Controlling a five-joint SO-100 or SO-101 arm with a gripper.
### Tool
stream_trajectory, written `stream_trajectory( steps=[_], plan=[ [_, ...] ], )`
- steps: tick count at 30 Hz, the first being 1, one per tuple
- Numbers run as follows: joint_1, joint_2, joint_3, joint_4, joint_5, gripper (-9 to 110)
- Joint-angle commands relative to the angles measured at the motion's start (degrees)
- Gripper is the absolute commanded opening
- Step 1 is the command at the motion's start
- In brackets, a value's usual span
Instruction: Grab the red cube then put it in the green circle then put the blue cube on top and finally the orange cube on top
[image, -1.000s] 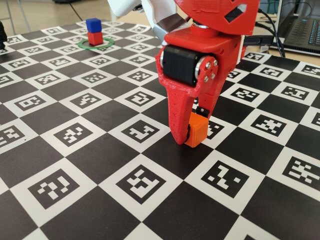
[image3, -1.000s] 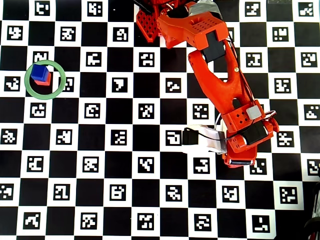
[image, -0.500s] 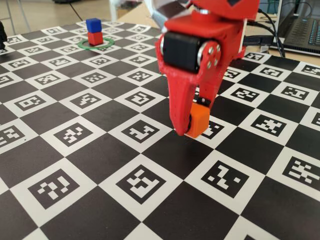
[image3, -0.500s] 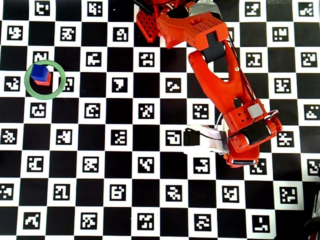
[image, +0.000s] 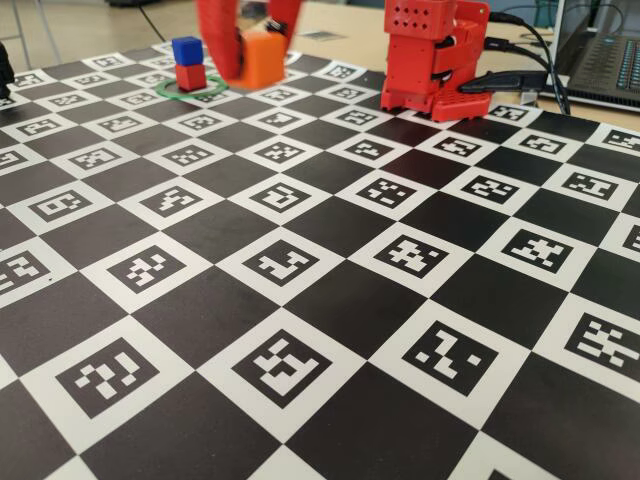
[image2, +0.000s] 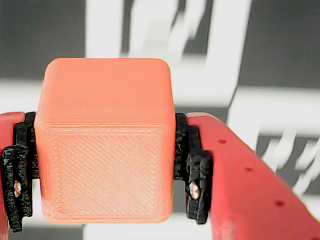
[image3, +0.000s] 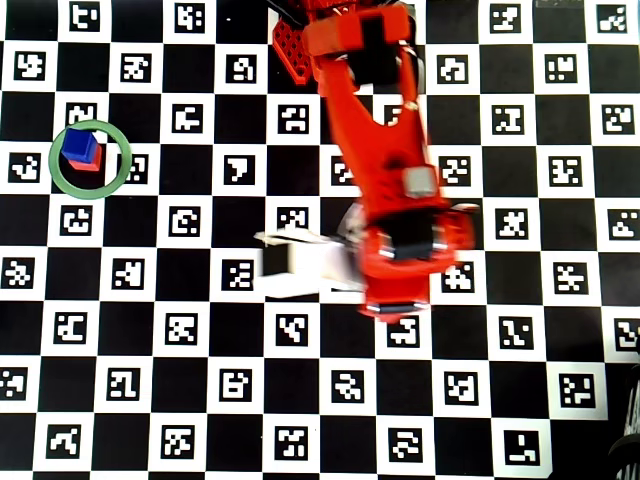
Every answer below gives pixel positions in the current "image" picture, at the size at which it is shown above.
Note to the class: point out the red cube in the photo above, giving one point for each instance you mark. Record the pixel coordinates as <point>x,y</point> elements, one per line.
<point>191,77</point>

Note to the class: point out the orange cube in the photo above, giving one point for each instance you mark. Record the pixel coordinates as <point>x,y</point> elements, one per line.
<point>262,57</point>

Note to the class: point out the black stand base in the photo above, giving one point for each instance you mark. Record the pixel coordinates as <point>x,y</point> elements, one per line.
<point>5,70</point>

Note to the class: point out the dark laptop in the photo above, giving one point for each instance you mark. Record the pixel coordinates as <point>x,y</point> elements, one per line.
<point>600,60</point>

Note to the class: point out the black white marker mat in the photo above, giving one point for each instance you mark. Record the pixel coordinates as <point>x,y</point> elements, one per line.
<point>200,310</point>

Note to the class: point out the blue cube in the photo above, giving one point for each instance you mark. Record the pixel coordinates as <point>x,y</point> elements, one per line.
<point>187,51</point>

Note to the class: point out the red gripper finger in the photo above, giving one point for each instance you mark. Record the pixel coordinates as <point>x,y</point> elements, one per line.
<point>220,35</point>
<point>284,15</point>

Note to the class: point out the black table clamp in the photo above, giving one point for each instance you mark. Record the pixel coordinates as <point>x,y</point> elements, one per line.
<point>505,82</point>

